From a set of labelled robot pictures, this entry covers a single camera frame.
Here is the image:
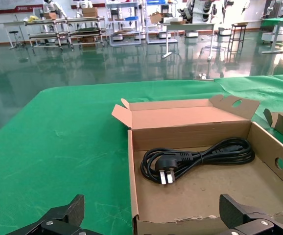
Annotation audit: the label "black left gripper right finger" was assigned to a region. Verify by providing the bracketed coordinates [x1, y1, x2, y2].
[219, 193, 283, 235]

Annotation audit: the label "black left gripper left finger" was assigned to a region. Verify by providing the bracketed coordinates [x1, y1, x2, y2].
[6, 194, 93, 235]

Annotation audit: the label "black power cord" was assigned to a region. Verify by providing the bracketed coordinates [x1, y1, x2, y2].
[140, 137, 256, 186]

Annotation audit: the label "cardboard box with round hole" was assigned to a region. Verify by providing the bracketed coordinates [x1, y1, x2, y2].
[111, 94, 283, 235]

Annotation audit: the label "large brown cardboard box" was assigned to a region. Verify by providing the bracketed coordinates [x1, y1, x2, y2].
[82, 7, 98, 18]

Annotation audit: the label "open tilted cardboard box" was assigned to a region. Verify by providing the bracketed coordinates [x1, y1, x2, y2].
[149, 12, 164, 24]

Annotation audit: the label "green tablecloth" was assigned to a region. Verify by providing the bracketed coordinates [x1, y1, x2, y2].
[0, 73, 283, 235]

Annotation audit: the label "black tall square stool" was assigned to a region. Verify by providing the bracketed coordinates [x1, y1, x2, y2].
[229, 23, 248, 55]

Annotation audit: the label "metal rack table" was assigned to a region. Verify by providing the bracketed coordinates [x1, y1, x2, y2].
[24, 18, 71, 49]
[67, 16, 108, 48]

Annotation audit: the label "white robot wheeled base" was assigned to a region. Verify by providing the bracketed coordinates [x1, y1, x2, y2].
[261, 0, 283, 45]

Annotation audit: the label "black round stool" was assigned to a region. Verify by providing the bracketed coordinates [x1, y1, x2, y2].
[8, 30, 26, 49]

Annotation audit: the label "white metal table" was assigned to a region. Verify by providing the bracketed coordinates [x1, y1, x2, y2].
[160, 22, 217, 61]

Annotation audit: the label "green covered table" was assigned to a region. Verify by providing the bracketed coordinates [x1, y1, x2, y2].
[260, 17, 283, 54]

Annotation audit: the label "white shelf unit blue bin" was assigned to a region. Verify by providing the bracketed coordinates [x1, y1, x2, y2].
[145, 0, 179, 45]

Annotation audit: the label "grey table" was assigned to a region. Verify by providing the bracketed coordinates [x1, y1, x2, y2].
[0, 21, 27, 49]

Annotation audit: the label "white robot on stand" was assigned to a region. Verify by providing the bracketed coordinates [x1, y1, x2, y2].
[217, 0, 251, 36]

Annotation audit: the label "white robot black feet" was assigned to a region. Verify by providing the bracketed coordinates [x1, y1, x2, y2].
[177, 0, 224, 38]

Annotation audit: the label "white humanoid robot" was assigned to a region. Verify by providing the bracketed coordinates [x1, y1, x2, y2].
[76, 0, 93, 18]
[43, 0, 68, 19]

